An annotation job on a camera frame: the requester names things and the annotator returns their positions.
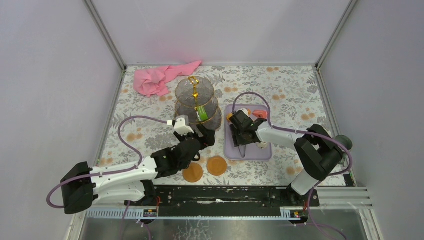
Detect pink handled tongs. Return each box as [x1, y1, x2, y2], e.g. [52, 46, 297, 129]
[237, 145, 247, 159]

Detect green striped cake piece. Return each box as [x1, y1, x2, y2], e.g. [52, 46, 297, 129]
[196, 105, 209, 122]

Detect grey speckled cake ball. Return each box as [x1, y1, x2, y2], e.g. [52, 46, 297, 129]
[256, 142, 268, 149]

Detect three-tier glass cake stand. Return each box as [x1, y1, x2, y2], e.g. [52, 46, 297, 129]
[175, 76, 222, 131]

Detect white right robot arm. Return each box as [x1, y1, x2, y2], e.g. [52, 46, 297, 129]
[229, 110, 350, 206]

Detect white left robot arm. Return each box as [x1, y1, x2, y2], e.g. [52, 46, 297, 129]
[60, 124, 216, 215]

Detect pink cake slice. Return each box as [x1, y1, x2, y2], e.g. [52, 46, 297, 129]
[251, 109, 268, 119]

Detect lilac plastic tray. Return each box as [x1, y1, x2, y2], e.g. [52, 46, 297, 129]
[223, 103, 273, 162]

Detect left wooden coaster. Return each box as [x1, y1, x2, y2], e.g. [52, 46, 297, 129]
[182, 162, 204, 183]

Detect wooden coaster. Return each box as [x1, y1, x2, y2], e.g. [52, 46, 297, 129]
[182, 162, 204, 183]
[206, 156, 228, 176]

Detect right wooden coaster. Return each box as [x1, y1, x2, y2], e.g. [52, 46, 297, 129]
[206, 156, 228, 176]

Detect pink cloth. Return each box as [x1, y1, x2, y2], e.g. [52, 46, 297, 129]
[133, 60, 202, 97]

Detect grey ceramic mug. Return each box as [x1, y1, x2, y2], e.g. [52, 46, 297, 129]
[335, 135, 353, 151]

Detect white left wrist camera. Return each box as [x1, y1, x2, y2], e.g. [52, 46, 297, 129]
[166, 115, 195, 136]

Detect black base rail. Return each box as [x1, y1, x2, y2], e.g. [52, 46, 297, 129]
[130, 185, 320, 218]

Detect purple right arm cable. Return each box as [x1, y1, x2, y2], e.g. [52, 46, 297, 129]
[231, 92, 354, 240]

